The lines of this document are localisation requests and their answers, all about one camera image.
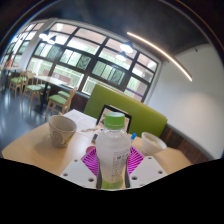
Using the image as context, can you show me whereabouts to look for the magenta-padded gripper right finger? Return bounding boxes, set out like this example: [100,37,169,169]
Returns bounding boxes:
[124,146,168,188]

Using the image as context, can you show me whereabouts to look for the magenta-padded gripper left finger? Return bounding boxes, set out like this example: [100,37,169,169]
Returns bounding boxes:
[59,146,103,190]

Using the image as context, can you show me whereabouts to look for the clear bottle with green cap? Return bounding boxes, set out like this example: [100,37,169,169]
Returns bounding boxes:
[95,111,132,190]

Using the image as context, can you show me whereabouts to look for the flat round red coaster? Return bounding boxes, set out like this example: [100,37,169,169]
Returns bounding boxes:
[85,145,97,154]

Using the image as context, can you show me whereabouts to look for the white ceramic bowl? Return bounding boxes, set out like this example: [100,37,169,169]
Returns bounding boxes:
[140,131,168,157]

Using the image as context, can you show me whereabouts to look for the beige patterned ceramic mug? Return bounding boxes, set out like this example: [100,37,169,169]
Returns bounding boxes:
[48,114,78,149]

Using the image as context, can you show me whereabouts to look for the white printed paper sheet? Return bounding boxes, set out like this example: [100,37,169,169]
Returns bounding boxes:
[63,108,103,139]

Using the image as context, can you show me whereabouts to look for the green upholstered bench backrest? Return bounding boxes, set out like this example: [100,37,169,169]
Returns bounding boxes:
[83,83,169,138]

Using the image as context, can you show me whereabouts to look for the black-framed picture menu stand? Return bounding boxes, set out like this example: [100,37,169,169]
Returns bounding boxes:
[96,104,133,134]

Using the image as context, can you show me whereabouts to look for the group of green-seated wooden chairs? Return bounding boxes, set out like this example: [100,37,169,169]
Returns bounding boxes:
[7,69,78,119]

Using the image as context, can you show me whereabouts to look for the wooden dining table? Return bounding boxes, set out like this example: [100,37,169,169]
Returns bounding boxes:
[32,75,68,113]

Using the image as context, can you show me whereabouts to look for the long linear ceiling light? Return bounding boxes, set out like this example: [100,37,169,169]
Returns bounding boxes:
[126,31,194,83]

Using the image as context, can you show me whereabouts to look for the group of pendant ceiling lamps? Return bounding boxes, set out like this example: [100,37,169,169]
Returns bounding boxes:
[38,29,135,63]

